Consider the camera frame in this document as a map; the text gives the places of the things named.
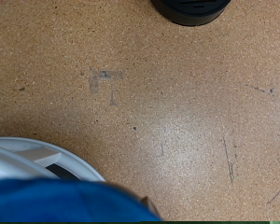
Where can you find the white two-tier turntable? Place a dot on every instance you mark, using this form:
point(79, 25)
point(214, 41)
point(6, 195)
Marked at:
point(81, 165)

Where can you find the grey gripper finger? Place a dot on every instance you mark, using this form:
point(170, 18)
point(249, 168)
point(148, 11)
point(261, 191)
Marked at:
point(151, 207)

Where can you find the blue-lidded coffee pod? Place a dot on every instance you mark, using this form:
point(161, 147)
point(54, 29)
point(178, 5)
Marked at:
point(68, 202)

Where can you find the black Keurig coffee machine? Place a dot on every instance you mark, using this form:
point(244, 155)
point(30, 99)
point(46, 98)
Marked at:
point(189, 12)

